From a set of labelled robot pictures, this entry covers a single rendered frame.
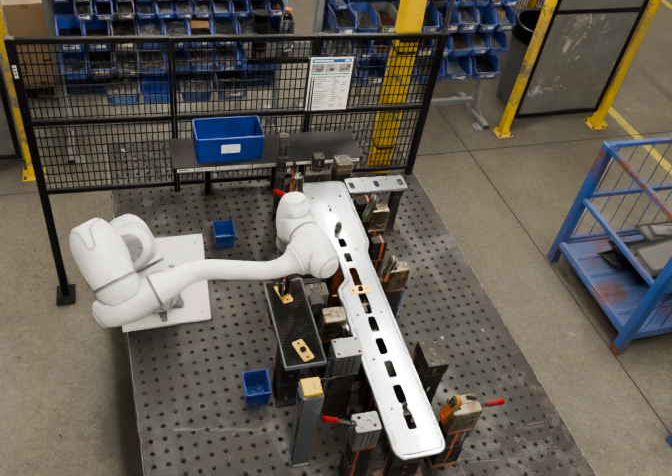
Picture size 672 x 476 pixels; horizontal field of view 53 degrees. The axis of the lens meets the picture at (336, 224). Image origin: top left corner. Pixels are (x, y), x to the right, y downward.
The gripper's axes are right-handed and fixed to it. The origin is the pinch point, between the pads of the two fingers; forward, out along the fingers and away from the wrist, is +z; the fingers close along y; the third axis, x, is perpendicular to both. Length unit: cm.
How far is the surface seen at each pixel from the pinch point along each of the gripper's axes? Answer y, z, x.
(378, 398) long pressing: 17, 20, -43
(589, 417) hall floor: 164, 120, -53
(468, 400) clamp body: 42, 14, -59
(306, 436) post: -9, 30, -40
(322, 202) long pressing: 46, 20, 53
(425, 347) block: 43, 17, -33
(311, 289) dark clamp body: 14.2, 12.3, 4.2
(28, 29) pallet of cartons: -33, 64, 324
